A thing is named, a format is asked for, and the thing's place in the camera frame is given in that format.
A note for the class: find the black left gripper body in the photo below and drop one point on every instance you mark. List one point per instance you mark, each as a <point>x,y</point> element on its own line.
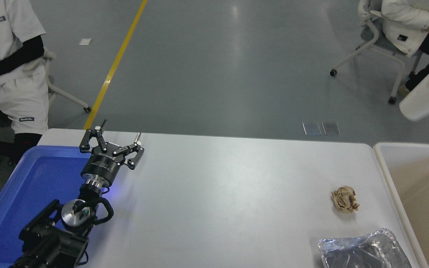
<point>102,167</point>

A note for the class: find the white paper cup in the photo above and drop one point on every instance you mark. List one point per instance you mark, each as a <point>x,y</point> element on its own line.
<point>425,98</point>

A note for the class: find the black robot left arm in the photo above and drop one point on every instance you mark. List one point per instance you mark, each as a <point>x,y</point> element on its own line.
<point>50,242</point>

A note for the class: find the white wheeled chair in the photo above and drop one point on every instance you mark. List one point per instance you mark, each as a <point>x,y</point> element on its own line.
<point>372,41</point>
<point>63,93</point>

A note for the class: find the blue plastic tray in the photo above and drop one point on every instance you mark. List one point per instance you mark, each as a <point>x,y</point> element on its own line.
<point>32,186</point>

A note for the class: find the person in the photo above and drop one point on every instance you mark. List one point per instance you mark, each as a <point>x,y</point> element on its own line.
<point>408,18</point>

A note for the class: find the large pale bin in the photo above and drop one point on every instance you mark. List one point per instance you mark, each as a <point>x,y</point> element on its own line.
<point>423,204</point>

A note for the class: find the silver floor plate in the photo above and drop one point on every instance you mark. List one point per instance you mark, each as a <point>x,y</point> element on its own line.
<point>331,128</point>
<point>312,128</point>

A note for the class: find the crumpled tan paper ball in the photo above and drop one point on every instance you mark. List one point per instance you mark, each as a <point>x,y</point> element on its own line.
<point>345,199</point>

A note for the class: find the silver foil tray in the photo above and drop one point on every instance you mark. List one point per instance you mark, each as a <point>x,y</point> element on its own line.
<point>363,249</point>

